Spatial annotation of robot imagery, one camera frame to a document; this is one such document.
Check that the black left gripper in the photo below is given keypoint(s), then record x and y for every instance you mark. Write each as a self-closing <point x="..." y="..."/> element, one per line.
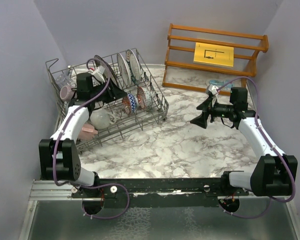
<point x="113" y="92"/>

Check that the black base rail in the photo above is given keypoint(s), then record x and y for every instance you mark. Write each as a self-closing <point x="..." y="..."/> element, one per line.
<point x="159" y="192"/>

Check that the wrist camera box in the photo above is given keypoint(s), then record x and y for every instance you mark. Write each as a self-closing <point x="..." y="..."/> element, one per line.
<point x="212" y="91"/>
<point x="98" y="73"/>

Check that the white speckled mug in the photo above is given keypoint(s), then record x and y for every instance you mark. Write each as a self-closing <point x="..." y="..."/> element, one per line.
<point x="102" y="119"/>

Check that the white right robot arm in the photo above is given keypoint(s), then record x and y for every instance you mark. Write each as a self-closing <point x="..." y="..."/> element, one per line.
<point x="275" y="171"/>

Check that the grey wire dish rack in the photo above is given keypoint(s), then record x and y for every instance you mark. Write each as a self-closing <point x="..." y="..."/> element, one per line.
<point x="155" y="111"/>

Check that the yellow book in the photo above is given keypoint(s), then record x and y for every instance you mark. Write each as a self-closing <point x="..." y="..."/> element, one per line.
<point x="213" y="54"/>

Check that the pink mug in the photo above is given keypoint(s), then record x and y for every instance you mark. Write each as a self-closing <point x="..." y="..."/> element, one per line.
<point x="88" y="132"/>

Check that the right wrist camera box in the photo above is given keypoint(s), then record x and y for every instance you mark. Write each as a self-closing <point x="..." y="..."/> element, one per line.
<point x="212" y="91"/>

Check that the clear octagonal glass tumbler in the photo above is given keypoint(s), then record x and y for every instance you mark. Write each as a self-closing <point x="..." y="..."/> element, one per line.
<point x="63" y="80"/>

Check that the white plate red characters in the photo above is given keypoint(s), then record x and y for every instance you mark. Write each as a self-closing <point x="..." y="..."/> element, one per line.
<point x="124" y="70"/>

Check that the red patterned bowl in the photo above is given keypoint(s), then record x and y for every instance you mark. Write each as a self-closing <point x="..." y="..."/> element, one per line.
<point x="144" y="97"/>
<point x="130" y="103"/>

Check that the dark rimmed beige plate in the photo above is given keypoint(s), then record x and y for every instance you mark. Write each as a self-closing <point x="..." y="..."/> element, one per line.
<point x="108" y="71"/>

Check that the wooden shelf rack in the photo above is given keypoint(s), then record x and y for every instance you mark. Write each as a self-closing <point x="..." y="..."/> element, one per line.
<point x="245" y="55"/>

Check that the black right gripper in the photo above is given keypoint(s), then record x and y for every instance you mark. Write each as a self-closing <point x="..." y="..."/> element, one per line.
<point x="206" y="105"/>

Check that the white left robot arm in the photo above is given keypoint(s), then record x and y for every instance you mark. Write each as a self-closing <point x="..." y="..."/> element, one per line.
<point x="58" y="155"/>

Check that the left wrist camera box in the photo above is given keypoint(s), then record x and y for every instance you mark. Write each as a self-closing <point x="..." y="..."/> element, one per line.
<point x="98" y="73"/>

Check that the purple glass mug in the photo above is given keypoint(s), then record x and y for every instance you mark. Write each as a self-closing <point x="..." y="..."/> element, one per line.
<point x="66" y="93"/>

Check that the green rimmed white plate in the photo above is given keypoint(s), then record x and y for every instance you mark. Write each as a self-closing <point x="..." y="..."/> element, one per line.
<point x="134" y="67"/>

